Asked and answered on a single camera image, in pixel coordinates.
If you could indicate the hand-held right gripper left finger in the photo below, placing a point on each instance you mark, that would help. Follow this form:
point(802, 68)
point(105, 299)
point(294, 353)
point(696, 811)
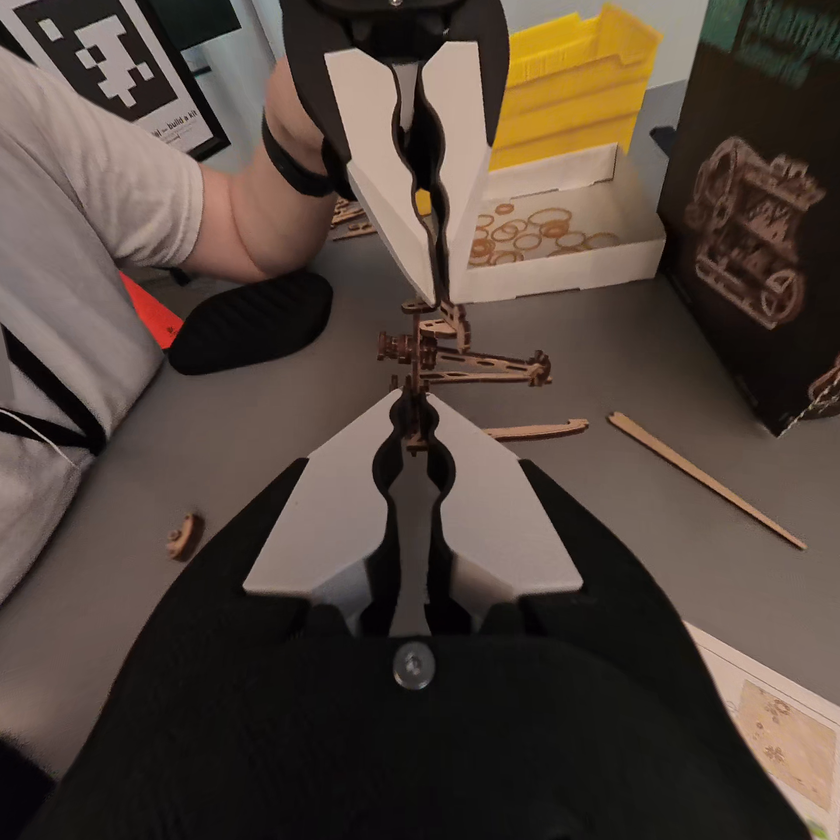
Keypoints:
point(315, 525)

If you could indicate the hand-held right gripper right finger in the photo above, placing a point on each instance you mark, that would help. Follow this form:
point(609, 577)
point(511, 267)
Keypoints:
point(505, 525)

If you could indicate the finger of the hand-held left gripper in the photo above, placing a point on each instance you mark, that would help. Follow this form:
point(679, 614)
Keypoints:
point(367, 144)
point(463, 131)

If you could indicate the wooden gear model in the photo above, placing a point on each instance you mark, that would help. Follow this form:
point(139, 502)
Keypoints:
point(453, 321)

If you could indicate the person's left forearm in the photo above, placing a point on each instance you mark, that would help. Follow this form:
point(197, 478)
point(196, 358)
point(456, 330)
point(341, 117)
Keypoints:
point(262, 223)

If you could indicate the black model kit box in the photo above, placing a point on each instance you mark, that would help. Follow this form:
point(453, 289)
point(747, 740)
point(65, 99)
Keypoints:
point(722, 315)

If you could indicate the flat wooden part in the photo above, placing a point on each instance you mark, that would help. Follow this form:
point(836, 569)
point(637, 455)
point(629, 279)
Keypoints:
point(358, 231)
point(344, 213)

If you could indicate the black wristband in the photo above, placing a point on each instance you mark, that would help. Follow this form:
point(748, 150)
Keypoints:
point(289, 167)

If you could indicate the long wooden lever part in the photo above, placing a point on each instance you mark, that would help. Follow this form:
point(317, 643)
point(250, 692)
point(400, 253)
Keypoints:
point(538, 431)

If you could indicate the pile of rubber bands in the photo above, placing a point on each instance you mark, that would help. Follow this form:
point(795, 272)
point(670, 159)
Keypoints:
point(505, 231)

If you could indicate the yellow plastic bin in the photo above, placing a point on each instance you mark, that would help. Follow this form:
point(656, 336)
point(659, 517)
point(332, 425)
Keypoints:
point(577, 85)

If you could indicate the curved wooden part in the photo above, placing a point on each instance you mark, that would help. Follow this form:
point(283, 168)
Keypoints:
point(187, 535)

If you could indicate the small wooden gear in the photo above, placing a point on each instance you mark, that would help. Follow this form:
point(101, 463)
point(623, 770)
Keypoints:
point(539, 369)

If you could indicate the white cardboard box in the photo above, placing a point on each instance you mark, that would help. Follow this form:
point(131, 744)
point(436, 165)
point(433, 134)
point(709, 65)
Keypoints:
point(590, 266)

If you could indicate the flat wooden stick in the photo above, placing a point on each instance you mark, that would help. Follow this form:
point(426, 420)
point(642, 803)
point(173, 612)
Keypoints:
point(709, 482)

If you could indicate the framed printed sign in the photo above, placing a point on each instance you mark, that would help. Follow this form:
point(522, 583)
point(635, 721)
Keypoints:
point(98, 52)

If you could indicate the black padded cushion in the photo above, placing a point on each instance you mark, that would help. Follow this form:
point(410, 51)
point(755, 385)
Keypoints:
point(249, 321)

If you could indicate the person's grey garment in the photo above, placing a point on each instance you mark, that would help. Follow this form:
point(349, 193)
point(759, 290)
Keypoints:
point(79, 197)

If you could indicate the orange object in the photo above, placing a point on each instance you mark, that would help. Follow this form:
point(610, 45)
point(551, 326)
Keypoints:
point(151, 308)

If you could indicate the printed instruction sheet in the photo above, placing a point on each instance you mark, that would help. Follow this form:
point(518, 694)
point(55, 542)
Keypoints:
point(774, 728)

